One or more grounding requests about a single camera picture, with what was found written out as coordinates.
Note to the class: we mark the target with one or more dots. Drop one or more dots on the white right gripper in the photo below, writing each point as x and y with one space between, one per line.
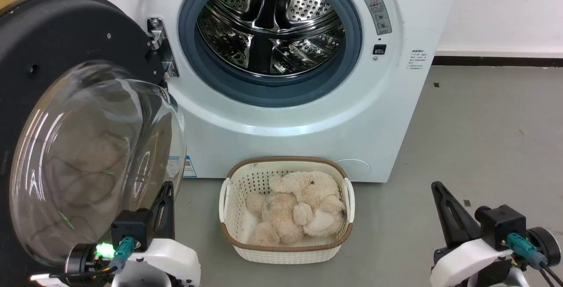
466 263

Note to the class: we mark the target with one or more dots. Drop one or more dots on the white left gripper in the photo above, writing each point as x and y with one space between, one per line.
169 263

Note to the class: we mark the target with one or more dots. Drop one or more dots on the left arm with green light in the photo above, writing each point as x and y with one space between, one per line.
81 260

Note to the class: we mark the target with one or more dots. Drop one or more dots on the white front-load washing machine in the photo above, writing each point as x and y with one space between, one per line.
308 146

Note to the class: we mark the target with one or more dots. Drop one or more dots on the metal door hinge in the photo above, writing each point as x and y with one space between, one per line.
156 32

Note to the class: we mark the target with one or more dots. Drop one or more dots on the black washer door glass bowl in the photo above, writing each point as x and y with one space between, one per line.
44 27

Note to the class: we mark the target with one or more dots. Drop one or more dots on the blue white energy sticker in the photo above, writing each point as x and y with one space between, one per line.
190 167

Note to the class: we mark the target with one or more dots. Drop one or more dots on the round white filter cover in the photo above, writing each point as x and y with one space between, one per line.
356 169

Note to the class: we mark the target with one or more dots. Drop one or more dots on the beige shaggy plush bear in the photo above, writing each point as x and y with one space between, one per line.
277 216

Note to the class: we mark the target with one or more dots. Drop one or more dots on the white laundry basket brown rim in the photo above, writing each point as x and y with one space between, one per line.
286 254

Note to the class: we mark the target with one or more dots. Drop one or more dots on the pale cream plush bear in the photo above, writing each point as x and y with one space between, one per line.
314 190

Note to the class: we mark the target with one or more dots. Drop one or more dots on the stainless steel perforated drum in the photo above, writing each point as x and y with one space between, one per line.
308 10

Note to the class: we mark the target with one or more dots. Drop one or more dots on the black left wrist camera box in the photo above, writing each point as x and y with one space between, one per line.
132 230

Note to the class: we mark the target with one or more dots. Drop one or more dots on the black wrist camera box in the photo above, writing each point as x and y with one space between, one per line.
132 230
501 225

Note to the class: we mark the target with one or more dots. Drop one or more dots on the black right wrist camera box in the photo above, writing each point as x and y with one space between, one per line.
501 225

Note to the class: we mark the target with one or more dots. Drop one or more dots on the dark wall baseboard strip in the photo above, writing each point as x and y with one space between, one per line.
497 61

